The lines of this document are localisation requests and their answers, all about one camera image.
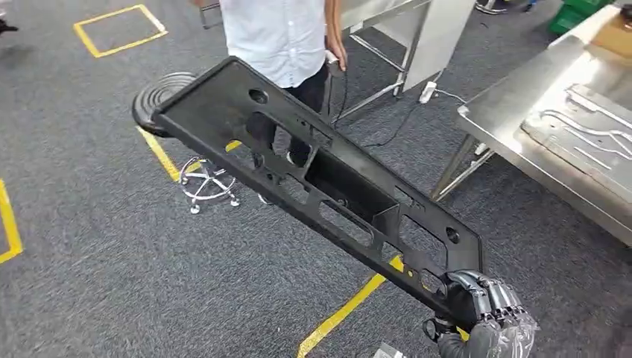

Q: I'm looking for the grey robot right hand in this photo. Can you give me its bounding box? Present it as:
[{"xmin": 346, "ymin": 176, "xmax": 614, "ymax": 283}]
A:
[{"xmin": 422, "ymin": 268, "xmax": 540, "ymax": 358}]

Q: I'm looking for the white handheld controller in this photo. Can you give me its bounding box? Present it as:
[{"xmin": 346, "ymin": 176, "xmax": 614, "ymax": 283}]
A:
[{"xmin": 324, "ymin": 49, "xmax": 343, "ymax": 78}]

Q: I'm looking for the black plastic panel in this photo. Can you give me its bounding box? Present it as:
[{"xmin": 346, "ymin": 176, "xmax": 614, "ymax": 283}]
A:
[{"xmin": 150, "ymin": 55, "xmax": 485, "ymax": 322}]

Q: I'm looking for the steel bench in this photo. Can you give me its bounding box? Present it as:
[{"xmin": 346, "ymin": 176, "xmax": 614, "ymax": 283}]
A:
[{"xmin": 429, "ymin": 4, "xmax": 632, "ymax": 248}]

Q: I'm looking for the stamped metal part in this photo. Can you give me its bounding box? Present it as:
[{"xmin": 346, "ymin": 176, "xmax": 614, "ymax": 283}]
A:
[{"xmin": 520, "ymin": 83, "xmax": 632, "ymax": 204}]

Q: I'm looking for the white power strip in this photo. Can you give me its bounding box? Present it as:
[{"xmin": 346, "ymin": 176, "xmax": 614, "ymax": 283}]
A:
[{"xmin": 418, "ymin": 81, "xmax": 438, "ymax": 104}]

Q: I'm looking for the steel table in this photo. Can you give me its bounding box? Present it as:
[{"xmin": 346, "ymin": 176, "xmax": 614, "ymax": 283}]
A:
[{"xmin": 341, "ymin": 0, "xmax": 478, "ymax": 122}]

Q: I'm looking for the cardboard box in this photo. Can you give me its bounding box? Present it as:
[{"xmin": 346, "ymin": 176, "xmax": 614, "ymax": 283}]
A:
[{"xmin": 590, "ymin": 12, "xmax": 632, "ymax": 60}]

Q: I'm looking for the person's left hand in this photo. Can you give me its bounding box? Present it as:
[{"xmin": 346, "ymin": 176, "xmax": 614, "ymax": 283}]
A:
[{"xmin": 326, "ymin": 34, "xmax": 349, "ymax": 72}]

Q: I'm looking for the green crate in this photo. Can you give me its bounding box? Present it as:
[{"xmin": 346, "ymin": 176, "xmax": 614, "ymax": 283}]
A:
[{"xmin": 548, "ymin": 0, "xmax": 616, "ymax": 36}]

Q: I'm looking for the person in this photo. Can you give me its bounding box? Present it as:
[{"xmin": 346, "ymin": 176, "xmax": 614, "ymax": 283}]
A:
[{"xmin": 218, "ymin": 0, "xmax": 349, "ymax": 169}]

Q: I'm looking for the black stool with chrome base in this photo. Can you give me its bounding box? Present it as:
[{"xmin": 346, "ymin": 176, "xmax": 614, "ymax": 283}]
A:
[{"xmin": 131, "ymin": 71, "xmax": 242, "ymax": 216}]

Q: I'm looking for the white cable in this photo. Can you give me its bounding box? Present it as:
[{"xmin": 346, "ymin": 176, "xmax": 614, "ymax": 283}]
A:
[{"xmin": 434, "ymin": 87, "xmax": 467, "ymax": 104}]

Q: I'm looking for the black cable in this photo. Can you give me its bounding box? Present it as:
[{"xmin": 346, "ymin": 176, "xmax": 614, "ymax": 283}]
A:
[{"xmin": 328, "ymin": 69, "xmax": 420, "ymax": 149}]

